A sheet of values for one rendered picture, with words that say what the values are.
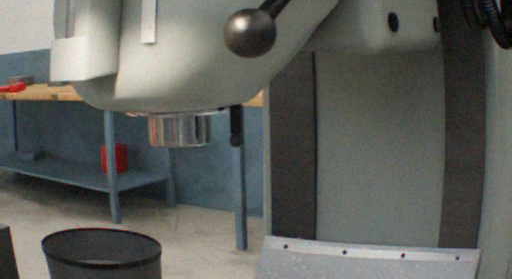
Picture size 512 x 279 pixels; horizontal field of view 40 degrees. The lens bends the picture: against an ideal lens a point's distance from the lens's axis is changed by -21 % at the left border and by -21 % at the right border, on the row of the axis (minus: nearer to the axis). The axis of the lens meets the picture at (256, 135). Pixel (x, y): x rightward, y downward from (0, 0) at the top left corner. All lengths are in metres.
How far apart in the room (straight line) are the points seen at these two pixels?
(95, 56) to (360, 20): 0.23
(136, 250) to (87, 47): 2.39
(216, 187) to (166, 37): 5.35
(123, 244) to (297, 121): 1.96
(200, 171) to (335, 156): 4.95
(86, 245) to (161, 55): 2.43
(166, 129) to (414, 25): 0.25
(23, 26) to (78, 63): 6.88
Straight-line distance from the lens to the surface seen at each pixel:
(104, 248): 2.94
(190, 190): 6.00
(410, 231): 0.96
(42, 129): 7.15
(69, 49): 0.52
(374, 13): 0.65
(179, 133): 0.60
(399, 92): 0.94
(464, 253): 0.93
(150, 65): 0.53
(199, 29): 0.52
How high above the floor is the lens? 1.38
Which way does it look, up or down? 9 degrees down
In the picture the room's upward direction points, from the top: 1 degrees counter-clockwise
